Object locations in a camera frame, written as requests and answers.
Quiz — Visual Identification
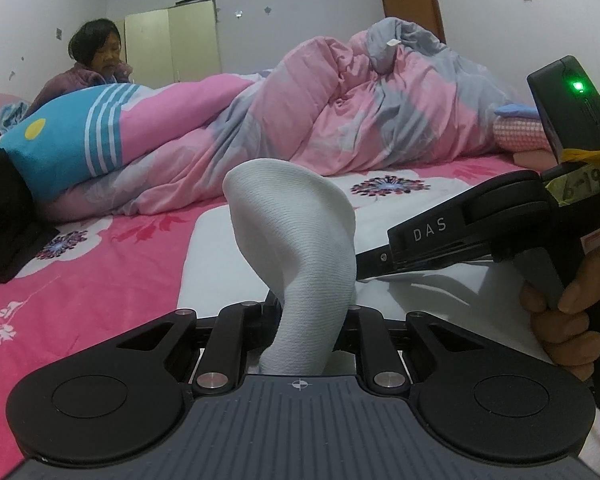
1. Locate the black garment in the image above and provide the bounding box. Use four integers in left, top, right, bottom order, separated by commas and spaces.
0, 149, 61, 283

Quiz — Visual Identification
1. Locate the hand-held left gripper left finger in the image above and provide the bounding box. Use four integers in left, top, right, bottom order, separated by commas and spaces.
117, 295, 281, 396

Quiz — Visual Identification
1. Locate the pink grey floral quilt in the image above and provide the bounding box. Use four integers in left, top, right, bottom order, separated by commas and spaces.
45, 17, 536, 221

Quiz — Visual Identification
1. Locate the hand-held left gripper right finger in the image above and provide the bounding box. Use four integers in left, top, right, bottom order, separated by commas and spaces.
337, 304, 486, 395

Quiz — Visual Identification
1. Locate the pink checked pillow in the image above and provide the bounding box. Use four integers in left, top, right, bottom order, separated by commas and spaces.
494, 115, 553, 153

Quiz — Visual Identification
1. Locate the blue pink striped blanket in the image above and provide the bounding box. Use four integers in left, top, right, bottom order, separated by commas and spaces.
0, 72, 261, 206

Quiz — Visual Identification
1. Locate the pale yellow wardrobe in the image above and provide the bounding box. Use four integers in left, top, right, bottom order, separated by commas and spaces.
112, 0, 223, 83

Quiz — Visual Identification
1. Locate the pink floral bed sheet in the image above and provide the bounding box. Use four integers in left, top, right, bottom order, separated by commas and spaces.
0, 152, 600, 461

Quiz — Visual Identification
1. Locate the white sweatshirt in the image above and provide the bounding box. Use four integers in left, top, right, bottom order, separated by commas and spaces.
177, 159, 546, 376

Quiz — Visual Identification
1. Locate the light blue patterned cloth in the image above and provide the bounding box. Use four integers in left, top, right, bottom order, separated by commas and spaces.
0, 101, 31, 136

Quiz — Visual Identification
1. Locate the person's right hand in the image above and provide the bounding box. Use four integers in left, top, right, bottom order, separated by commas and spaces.
520, 242, 600, 381

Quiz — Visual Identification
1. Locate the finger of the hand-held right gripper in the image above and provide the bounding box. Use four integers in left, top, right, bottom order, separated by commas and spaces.
355, 245, 396, 281

